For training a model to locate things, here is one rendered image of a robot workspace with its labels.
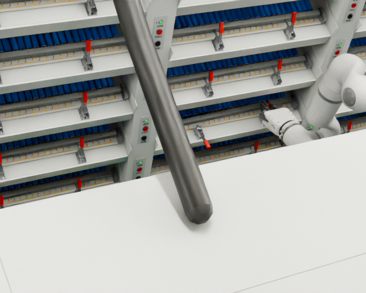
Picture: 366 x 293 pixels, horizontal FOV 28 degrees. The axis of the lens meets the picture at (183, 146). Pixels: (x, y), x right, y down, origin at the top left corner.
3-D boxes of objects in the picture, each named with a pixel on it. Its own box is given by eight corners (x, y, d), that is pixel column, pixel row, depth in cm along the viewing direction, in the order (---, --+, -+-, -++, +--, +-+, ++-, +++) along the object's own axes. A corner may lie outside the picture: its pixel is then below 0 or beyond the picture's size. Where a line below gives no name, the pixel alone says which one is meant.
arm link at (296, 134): (308, 122, 250) (285, 126, 246) (329, 145, 241) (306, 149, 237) (302, 142, 255) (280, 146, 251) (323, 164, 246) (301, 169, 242)
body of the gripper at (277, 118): (275, 142, 252) (259, 124, 260) (300, 137, 256) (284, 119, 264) (279, 125, 248) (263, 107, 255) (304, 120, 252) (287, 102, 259)
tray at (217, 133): (297, 125, 277) (308, 114, 269) (150, 156, 253) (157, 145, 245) (278, 79, 283) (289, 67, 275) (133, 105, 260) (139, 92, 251)
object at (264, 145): (285, 161, 290) (300, 147, 278) (144, 193, 266) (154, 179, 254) (267, 116, 296) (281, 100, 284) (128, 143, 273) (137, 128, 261)
